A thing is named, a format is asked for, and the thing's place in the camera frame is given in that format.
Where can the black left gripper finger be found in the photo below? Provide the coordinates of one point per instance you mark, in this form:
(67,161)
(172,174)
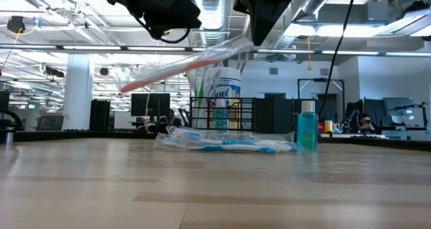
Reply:
(175,13)

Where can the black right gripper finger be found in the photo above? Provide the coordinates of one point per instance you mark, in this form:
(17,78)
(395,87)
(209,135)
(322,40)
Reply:
(243,3)
(269,10)

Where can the orange white toothbrush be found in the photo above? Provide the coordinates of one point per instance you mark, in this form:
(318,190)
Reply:
(188,67)

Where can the long ceiling light strip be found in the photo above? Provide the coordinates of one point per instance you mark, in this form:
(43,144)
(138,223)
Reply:
(91,48)

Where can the white Lysol wipes canister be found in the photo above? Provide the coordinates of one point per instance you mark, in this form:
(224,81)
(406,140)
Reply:
(232,84)

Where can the black computer monitor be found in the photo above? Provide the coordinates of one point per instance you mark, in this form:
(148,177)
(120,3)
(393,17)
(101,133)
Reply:
(149,104)

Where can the black partition panel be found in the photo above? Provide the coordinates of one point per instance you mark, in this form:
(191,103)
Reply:
(276,114)

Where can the white building column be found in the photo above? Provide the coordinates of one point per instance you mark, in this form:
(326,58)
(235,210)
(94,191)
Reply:
(77,94)

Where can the black cabinet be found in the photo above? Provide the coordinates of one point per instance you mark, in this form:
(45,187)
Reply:
(100,116)

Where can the yellow cup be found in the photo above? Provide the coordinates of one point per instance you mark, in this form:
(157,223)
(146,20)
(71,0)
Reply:
(328,127)

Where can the dark mesh chair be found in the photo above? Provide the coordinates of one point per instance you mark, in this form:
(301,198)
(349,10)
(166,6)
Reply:
(50,123)

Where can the person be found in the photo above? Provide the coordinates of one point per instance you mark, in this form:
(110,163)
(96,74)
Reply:
(366,123)

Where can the dark desk monitor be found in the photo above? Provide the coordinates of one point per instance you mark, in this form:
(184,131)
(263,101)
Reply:
(397,104)

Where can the silver spiral ventilation duct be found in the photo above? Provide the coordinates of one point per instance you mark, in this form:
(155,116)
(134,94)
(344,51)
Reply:
(215,20)
(316,0)

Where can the black metal stand frame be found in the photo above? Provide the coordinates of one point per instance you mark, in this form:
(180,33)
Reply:
(320,80)

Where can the black aluminium table frame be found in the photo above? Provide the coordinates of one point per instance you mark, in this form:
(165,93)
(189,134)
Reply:
(67,135)

